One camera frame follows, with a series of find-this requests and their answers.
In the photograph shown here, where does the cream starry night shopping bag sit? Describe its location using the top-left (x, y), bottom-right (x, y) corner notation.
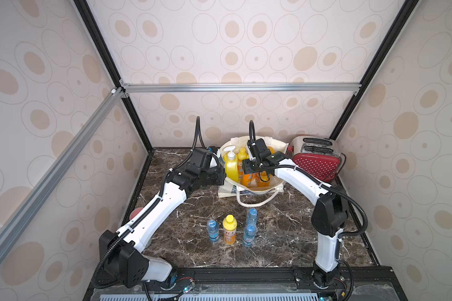
top-left (218, 136), bottom-right (284, 208)

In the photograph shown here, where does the yellow cap juice bottle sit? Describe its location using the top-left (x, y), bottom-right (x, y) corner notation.
top-left (223, 214), bottom-right (237, 245)
top-left (237, 147), bottom-right (249, 183)
top-left (241, 173), bottom-right (257, 188)

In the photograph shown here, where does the orange dish soap pump bottle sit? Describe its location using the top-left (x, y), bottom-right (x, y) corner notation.
top-left (257, 146), bottom-right (277, 188)

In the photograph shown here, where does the yellow dish soap pump bottle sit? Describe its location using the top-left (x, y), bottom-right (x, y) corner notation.
top-left (223, 145), bottom-right (239, 183)

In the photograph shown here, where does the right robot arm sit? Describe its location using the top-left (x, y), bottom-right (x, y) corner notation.
top-left (242, 121), bottom-right (368, 288)

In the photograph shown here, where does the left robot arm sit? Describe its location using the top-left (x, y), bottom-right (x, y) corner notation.
top-left (92, 120), bottom-right (226, 289)

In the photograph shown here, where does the blue cap water bottle rear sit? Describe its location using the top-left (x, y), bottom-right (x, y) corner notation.
top-left (246, 208), bottom-right (258, 227)

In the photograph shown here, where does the blue cap water bottle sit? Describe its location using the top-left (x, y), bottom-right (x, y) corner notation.
top-left (243, 224), bottom-right (257, 247)
top-left (207, 219), bottom-right (220, 242)
top-left (246, 208), bottom-right (258, 227)

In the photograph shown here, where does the blue cap water bottle left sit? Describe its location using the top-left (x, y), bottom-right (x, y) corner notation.
top-left (207, 219), bottom-right (220, 242)

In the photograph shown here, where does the blue cap water bottle front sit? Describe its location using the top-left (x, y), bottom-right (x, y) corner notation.
top-left (243, 224), bottom-right (257, 247)

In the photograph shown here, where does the red white toaster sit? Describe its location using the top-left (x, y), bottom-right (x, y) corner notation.
top-left (287, 135), bottom-right (347, 183)

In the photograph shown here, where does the pink plastic cup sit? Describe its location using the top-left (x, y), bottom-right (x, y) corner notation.
top-left (129, 207), bottom-right (143, 220)

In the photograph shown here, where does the small green circuit board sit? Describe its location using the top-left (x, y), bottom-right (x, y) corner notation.
top-left (182, 282), bottom-right (196, 294)

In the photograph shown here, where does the silver horizontal frame bar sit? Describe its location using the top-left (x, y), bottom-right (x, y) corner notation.
top-left (124, 82), bottom-right (362, 94)

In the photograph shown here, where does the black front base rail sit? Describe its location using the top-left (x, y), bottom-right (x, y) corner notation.
top-left (84, 266), bottom-right (407, 300)

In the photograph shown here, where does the black left frame post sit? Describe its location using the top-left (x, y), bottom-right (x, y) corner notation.
top-left (72, 0), bottom-right (154, 153)

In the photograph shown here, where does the black frame post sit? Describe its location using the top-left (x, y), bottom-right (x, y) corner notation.
top-left (330, 0), bottom-right (420, 140)
top-left (72, 0), bottom-right (154, 153)

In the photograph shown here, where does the black right frame post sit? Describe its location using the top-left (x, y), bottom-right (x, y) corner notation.
top-left (330, 0), bottom-right (420, 140)

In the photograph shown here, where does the silver diagonal frame bar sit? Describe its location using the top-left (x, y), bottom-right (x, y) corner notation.
top-left (0, 87), bottom-right (124, 264)

